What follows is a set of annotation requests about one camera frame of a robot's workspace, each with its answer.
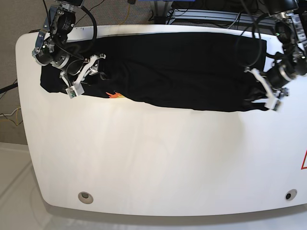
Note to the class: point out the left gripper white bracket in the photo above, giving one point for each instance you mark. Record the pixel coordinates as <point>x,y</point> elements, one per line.
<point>273,95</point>

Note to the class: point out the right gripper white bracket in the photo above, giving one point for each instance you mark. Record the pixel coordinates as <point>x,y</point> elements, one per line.
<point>88,67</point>

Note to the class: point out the black T-shirt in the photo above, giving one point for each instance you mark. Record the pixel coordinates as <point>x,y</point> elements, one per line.
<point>198,71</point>

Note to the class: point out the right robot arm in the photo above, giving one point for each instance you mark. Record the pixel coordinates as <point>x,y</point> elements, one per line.
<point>52,46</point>

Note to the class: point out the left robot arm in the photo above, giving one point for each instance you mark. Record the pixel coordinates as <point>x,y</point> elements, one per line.
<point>289,64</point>

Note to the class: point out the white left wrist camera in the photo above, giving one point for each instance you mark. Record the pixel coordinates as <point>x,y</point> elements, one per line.
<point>273,103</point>

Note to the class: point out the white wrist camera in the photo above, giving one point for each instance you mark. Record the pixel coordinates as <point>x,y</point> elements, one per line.
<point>273,103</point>
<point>74,91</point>

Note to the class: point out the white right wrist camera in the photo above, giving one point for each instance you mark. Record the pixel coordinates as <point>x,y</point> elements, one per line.
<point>74,91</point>

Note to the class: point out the aluminium frame rail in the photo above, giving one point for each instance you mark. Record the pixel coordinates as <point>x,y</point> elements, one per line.
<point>219,18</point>

